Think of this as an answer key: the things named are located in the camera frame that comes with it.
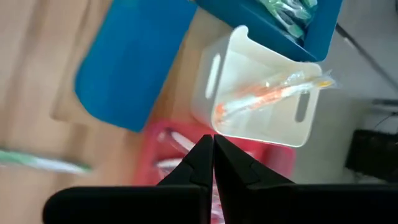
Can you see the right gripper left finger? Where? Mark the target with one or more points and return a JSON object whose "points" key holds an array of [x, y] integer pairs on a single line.
{"points": [[186, 199]]}

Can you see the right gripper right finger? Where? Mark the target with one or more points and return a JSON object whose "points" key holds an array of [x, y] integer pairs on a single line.
{"points": [[248, 199]]}

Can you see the orange toothbrush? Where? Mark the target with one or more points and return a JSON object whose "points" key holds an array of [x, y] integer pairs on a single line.
{"points": [[252, 91], [295, 91]]}

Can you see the green toothbrush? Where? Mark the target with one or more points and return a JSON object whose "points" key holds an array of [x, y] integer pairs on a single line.
{"points": [[298, 11], [293, 30], [46, 163]]}

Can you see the pink plastic bin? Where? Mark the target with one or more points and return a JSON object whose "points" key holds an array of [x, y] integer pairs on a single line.
{"points": [[146, 146]]}

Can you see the black equipment box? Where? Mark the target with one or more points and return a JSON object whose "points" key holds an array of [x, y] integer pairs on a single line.
{"points": [[373, 155]]}

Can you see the white plastic bin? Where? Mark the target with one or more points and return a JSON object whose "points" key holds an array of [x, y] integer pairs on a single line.
{"points": [[242, 56]]}

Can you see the teal plastic lid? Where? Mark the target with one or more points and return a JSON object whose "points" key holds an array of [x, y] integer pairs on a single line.
{"points": [[130, 62]]}

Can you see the teal plastic bin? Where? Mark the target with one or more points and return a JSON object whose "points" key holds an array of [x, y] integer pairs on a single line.
{"points": [[255, 21]]}

